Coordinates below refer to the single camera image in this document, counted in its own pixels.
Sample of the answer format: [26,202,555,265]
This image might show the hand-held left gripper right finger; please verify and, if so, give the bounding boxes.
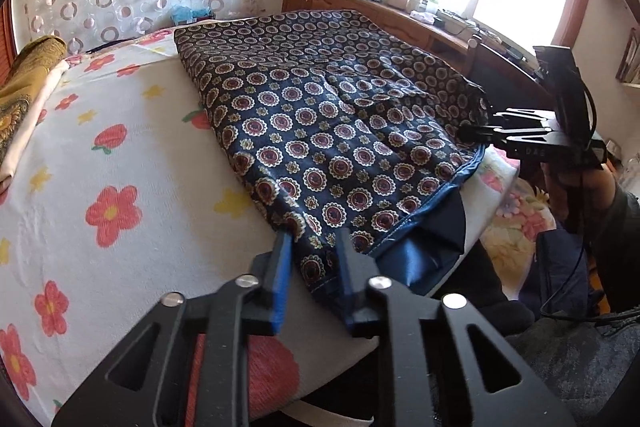
[335,228,578,427]

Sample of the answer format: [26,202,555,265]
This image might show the floral bedspread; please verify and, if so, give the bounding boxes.
[65,29,556,303]

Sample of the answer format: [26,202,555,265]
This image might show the picture frame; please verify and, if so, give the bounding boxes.
[615,29,640,84]

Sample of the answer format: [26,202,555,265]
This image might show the white floral bed sheet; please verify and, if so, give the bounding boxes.
[0,39,521,427]

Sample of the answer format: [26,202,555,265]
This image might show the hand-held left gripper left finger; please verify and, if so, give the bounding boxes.
[50,231,294,427]

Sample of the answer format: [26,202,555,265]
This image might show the person's dark pants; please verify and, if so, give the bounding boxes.
[430,232,640,427]

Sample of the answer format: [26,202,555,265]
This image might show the cream cloth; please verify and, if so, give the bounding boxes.
[0,61,69,190]

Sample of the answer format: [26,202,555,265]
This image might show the wooden slatted headboard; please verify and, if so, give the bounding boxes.
[0,2,16,82]

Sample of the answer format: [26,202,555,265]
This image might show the navy patterned shirt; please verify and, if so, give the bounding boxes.
[172,9,492,308]

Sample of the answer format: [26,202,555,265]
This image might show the yellow-brown patterned cloth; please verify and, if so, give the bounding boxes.
[0,36,69,168]

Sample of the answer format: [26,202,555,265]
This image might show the person's right forearm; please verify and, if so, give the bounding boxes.
[612,179,640,268]

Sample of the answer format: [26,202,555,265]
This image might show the person's right hand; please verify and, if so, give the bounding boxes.
[545,164,624,234]

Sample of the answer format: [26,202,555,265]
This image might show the wooden cabinet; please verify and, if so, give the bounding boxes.
[282,0,556,108]

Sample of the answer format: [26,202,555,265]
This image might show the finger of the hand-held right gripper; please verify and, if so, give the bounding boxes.
[492,108,553,130]
[456,123,526,151]

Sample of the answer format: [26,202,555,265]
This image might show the blue tissue pack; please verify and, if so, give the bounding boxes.
[170,4,214,26]

